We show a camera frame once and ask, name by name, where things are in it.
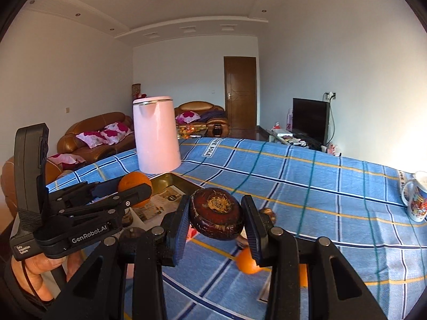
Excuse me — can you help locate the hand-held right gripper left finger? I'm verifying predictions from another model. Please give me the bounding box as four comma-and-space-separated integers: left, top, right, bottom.
47, 195, 191, 320

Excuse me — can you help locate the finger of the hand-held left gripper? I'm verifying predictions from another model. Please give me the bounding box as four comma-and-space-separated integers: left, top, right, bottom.
48, 181, 121, 207
58, 184, 153, 231

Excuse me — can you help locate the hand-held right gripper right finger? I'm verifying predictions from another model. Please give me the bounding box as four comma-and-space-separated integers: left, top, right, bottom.
241, 195, 388, 320

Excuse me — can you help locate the orange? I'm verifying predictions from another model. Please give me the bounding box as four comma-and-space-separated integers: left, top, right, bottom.
119, 172, 153, 209
236, 247, 264, 275

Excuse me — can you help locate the small brown-green fruit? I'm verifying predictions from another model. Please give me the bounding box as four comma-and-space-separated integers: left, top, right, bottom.
258, 207, 277, 224

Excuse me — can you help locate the pink metal tin box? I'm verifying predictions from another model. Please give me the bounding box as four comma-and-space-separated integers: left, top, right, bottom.
117, 171, 202, 242

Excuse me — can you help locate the large dark water chestnut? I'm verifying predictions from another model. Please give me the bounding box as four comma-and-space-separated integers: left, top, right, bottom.
189, 188, 245, 240

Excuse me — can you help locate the person's left hand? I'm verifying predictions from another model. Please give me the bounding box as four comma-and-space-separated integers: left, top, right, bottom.
10, 250, 85, 304

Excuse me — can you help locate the small jar with label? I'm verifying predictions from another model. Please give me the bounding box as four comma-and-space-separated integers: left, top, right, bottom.
121, 207, 135, 228

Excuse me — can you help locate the brown leather sofa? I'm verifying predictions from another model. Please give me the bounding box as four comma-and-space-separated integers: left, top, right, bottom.
0, 158, 65, 209
57, 111, 137, 165

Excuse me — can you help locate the newspaper lining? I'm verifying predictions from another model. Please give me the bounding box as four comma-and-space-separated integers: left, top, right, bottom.
133, 187, 188, 229

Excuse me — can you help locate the pink floral pillow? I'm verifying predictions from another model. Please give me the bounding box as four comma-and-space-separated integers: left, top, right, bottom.
76, 131, 109, 147
176, 111, 201, 125
102, 122, 133, 145
48, 153, 86, 171

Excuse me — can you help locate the pink electric kettle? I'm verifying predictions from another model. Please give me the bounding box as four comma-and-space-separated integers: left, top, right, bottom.
133, 96, 182, 174

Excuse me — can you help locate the blue plaid tablecloth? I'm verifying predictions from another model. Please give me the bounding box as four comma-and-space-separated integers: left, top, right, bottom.
46, 137, 427, 320

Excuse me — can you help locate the coffee table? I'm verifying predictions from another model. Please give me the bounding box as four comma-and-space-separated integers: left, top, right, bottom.
177, 123, 209, 140

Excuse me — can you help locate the television stand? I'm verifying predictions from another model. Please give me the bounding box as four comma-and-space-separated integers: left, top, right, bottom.
256, 125, 329, 151

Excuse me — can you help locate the brown leather armchair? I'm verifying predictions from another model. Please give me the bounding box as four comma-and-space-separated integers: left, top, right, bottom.
174, 101, 231, 138

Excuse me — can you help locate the black television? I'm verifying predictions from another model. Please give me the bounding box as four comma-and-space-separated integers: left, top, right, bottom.
292, 98, 331, 146

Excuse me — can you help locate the dark wooden door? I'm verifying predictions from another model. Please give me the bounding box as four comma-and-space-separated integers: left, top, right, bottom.
223, 56, 257, 131

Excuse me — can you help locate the white printed mug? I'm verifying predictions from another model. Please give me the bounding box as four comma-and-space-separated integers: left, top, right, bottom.
400, 171, 427, 222

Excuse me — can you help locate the television cable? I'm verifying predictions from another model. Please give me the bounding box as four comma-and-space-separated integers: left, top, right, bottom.
323, 93, 336, 145

